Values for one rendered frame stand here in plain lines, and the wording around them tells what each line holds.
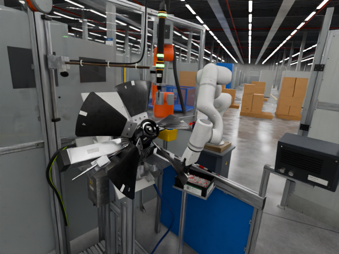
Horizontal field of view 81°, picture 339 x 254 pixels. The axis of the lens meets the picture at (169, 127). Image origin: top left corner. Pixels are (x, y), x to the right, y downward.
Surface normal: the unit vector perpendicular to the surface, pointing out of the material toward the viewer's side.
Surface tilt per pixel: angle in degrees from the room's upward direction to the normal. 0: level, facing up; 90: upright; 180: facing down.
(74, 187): 90
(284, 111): 90
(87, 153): 50
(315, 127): 90
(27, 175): 90
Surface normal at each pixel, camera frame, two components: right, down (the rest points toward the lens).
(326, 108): -0.72, 0.14
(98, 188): 0.70, 0.23
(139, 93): 0.00, -0.39
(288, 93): -0.36, 0.23
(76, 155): 0.57, -0.44
